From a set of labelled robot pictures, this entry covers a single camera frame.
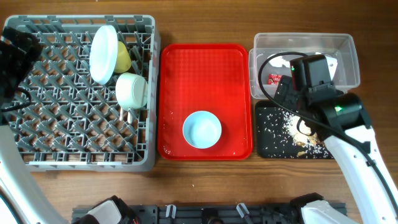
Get rice and meat leftovers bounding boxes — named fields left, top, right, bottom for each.
left=259, top=107, right=332, bottom=158

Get white plastic spoon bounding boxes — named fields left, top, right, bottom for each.
left=127, top=112, right=132, bottom=124

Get clear plastic bin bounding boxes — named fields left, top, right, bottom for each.
left=249, top=32, right=360, bottom=100

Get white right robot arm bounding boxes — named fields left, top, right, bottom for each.
left=270, top=52, right=397, bottom=223

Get red plastic tray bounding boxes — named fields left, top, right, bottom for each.
left=157, top=44, right=253, bottom=161

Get red candy wrapper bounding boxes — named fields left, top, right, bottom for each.
left=267, top=73, right=282, bottom=85

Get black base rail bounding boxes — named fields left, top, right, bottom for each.
left=71, top=202, right=348, bottom=224

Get white napkin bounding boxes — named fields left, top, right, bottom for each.
left=268, top=54, right=290, bottom=68

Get pink plastic fork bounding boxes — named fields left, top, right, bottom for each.
left=119, top=107, right=124, bottom=121

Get grey dishwasher rack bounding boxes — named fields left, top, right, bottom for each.
left=5, top=15, right=161, bottom=172

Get light blue plate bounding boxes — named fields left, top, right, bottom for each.
left=89, top=25, right=118, bottom=85

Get light blue food bowl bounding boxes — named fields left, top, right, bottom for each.
left=182, top=111, right=222, bottom=149

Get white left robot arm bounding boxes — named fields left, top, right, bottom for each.
left=1, top=27, right=66, bottom=223

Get black plastic tray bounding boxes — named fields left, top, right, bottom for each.
left=254, top=100, right=335, bottom=160

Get yellow plastic cup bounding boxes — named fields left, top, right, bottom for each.
left=114, top=41, right=131, bottom=73

